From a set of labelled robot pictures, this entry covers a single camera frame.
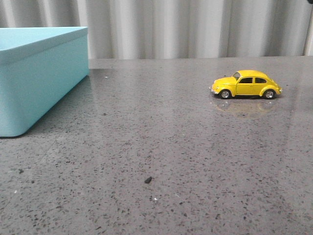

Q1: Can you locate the yellow toy beetle car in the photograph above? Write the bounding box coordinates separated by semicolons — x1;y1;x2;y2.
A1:
209;70;282;99

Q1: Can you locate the light blue storage box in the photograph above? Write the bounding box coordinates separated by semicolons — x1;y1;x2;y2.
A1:
0;27;89;137

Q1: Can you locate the small black debris chip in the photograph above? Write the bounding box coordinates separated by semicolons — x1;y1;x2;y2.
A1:
144;177;152;184

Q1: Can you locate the white pleated curtain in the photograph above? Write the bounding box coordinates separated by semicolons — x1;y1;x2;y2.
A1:
0;0;313;59

